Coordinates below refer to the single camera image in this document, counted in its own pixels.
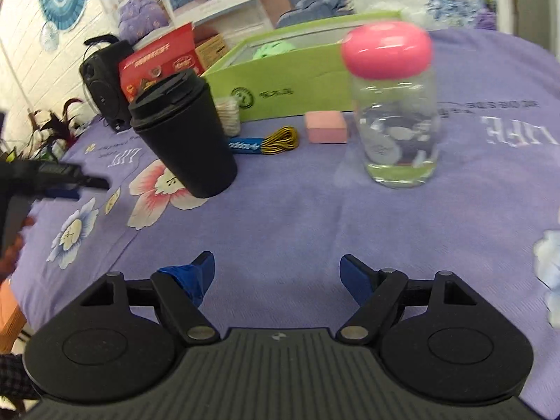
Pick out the black coffee cup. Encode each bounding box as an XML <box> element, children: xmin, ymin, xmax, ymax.
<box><xmin>129</xmin><ymin>69</ymin><xmax>237</xmax><ymax>198</ymax></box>

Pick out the dark feather decoration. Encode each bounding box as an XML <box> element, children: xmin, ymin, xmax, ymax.
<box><xmin>1</xmin><ymin>98</ymin><xmax>84</xmax><ymax>162</ymax></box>

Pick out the purple floral tablecloth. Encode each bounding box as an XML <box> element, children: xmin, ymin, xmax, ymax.
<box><xmin>10</xmin><ymin>29</ymin><xmax>559</xmax><ymax>418</ymax></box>

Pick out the yellow shoelace bundle blue band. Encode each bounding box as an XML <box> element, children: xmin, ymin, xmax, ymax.
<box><xmin>228</xmin><ymin>126</ymin><xmax>299</xmax><ymax>155</ymax></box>

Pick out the green towel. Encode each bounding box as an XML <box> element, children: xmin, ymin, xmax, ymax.
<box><xmin>252</xmin><ymin>40</ymin><xmax>296</xmax><ymax>61</ymax></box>

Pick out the pink sponge block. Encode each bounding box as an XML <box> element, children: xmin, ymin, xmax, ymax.
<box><xmin>304</xmin><ymin>111</ymin><xmax>348</xmax><ymax>144</ymax></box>

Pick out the green cardboard box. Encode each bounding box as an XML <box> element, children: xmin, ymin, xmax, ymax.
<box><xmin>203</xmin><ymin>12</ymin><xmax>400</xmax><ymax>123</ymax></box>

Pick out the black speaker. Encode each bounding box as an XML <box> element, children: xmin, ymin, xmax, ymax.
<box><xmin>79</xmin><ymin>34</ymin><xmax>134</xmax><ymax>133</ymax></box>

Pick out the red cracker box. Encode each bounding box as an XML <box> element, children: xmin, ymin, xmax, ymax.
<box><xmin>118</xmin><ymin>23</ymin><xmax>204</xmax><ymax>103</ymax></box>

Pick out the glass jar pink lid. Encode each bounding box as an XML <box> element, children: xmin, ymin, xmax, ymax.
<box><xmin>341</xmin><ymin>21</ymin><xmax>440</xmax><ymax>189</ymax></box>

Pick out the purple bedding poster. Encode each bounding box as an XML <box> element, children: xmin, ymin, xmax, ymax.
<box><xmin>100</xmin><ymin>0</ymin><xmax>172</xmax><ymax>46</ymax></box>

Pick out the person hand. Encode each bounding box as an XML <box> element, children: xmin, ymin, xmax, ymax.
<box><xmin>0</xmin><ymin>216</ymin><xmax>35</xmax><ymax>281</ymax></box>

